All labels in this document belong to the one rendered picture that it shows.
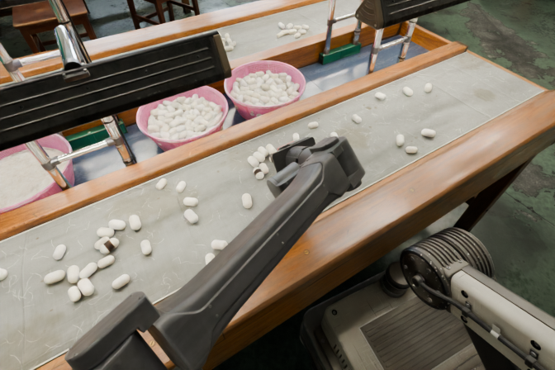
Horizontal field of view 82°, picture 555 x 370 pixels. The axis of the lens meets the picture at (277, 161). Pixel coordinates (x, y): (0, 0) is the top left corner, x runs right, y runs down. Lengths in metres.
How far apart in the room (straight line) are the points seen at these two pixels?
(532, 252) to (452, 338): 0.99
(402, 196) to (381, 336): 0.36
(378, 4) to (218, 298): 0.65
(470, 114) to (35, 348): 1.19
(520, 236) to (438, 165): 1.10
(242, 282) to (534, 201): 1.91
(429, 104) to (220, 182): 0.70
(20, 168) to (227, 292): 0.81
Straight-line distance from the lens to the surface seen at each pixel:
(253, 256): 0.36
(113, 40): 1.47
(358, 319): 0.95
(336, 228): 0.70
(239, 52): 1.31
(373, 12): 0.79
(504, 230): 1.92
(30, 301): 0.81
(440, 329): 1.01
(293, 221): 0.39
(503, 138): 1.07
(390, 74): 1.18
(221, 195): 0.78
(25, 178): 1.03
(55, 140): 1.07
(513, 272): 1.81
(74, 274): 0.76
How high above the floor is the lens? 1.36
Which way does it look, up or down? 48 degrees down
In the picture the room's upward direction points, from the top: straight up
